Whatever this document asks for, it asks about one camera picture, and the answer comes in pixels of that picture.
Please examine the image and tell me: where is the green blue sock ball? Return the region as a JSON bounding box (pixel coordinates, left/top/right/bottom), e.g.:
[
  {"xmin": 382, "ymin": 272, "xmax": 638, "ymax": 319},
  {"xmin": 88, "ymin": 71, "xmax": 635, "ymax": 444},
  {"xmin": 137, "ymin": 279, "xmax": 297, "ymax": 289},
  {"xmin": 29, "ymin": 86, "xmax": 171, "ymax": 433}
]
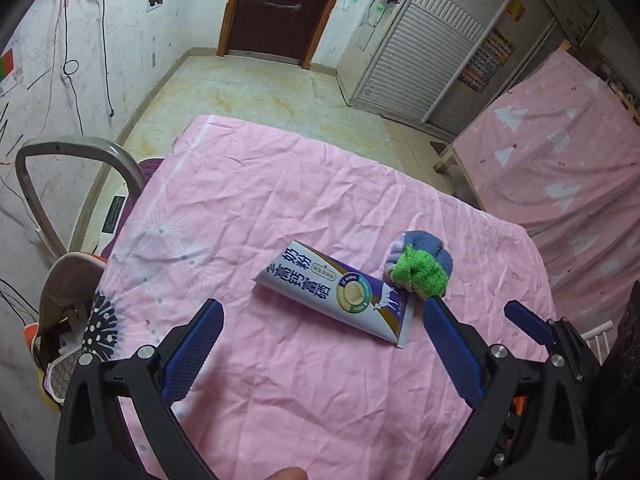
[{"xmin": 383, "ymin": 230, "xmax": 454, "ymax": 300}]

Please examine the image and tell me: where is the white louvered wardrobe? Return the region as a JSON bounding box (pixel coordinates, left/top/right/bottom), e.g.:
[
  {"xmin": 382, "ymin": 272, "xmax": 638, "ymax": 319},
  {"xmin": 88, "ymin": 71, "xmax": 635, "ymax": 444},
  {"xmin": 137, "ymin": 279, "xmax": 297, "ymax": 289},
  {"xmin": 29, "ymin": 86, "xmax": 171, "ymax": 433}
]
[{"xmin": 337, "ymin": 0, "xmax": 604, "ymax": 141}]

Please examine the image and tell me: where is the white metal bed rail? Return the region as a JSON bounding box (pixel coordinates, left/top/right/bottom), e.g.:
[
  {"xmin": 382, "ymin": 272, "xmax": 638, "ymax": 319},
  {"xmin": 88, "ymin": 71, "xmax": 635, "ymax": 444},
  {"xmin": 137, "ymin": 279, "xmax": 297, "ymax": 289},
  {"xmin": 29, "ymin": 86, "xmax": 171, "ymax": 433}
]
[{"xmin": 582, "ymin": 320, "xmax": 614, "ymax": 364}]

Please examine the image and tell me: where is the dark brown door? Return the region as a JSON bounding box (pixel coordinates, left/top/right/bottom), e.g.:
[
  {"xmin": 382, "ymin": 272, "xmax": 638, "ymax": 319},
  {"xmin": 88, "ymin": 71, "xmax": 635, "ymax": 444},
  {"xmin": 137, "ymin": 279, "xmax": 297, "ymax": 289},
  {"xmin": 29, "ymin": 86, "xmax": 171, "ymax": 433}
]
[{"xmin": 217, "ymin": 0, "xmax": 337, "ymax": 70}]

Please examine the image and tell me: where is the pink tree pattern curtain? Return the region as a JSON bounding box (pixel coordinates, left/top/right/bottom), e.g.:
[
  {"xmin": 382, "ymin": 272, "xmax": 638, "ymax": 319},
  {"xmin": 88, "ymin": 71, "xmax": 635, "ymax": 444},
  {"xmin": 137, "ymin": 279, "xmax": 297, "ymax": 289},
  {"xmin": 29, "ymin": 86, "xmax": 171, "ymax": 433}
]
[{"xmin": 452, "ymin": 50, "xmax": 639, "ymax": 332}]

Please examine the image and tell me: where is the colourful wall poster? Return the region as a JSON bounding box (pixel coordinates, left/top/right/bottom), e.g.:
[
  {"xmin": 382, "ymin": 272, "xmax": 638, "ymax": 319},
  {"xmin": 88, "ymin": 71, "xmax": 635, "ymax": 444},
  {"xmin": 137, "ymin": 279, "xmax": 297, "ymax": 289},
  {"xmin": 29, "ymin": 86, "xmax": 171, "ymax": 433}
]
[{"xmin": 458, "ymin": 27, "xmax": 514, "ymax": 93}]

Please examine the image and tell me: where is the pink bed sheet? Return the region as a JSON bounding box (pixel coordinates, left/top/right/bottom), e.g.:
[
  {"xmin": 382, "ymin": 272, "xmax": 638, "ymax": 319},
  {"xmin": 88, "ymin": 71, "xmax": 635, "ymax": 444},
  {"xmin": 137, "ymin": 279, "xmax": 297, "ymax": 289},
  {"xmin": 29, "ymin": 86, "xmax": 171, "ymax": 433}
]
[{"xmin": 82, "ymin": 115, "xmax": 556, "ymax": 479}]

